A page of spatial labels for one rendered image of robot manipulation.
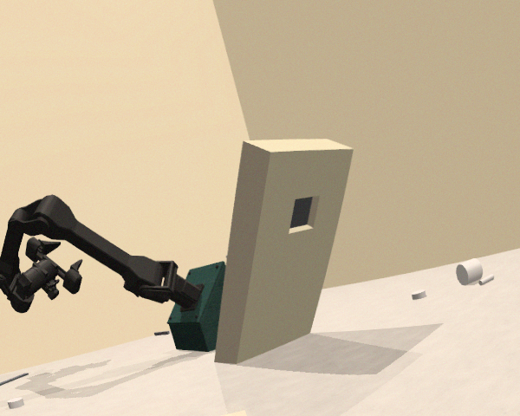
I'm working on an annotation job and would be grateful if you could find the beige cylinder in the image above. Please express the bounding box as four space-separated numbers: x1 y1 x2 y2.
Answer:
456 258 483 285

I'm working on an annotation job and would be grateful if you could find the small white cylinder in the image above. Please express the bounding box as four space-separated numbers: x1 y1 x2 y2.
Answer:
479 274 494 285

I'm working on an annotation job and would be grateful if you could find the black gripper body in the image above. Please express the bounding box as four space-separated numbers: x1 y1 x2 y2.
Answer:
25 237 82 294

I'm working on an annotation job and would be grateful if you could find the beige panel with square opening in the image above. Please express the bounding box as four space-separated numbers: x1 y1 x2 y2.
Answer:
214 139 354 364

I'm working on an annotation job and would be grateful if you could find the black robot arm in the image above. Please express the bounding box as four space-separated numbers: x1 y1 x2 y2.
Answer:
0 194 205 314

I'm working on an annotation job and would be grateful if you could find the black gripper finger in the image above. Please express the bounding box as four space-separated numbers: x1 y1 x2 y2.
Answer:
38 239 61 256
70 259 83 273

